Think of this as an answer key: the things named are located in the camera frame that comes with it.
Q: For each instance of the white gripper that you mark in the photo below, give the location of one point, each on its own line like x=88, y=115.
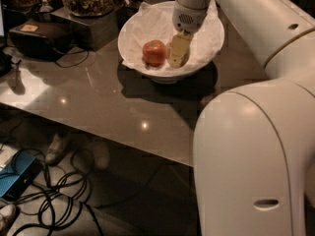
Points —
x=188, y=19

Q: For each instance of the yellow-green apple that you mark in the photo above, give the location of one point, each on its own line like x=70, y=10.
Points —
x=167, y=50

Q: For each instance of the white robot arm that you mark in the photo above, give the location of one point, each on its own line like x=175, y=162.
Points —
x=253, y=145

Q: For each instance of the red apple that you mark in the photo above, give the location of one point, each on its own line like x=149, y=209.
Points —
x=154, y=53

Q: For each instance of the white bowl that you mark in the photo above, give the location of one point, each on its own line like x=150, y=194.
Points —
x=210, y=46

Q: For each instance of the white paper liner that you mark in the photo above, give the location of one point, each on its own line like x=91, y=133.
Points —
x=154, y=23

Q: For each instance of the dark grey box stand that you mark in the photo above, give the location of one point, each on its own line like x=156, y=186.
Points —
x=90, y=33

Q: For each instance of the black case with tag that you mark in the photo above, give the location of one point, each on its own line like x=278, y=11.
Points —
x=43, y=41

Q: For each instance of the metal scoop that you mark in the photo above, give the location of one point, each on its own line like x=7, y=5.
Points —
x=45, y=7

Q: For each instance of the white shoe under table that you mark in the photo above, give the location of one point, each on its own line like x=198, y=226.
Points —
x=57, y=149

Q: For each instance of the blue device on floor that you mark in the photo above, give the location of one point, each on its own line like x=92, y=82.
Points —
x=16, y=176

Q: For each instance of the white shoe bottom left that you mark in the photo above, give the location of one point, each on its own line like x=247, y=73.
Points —
x=7, y=215

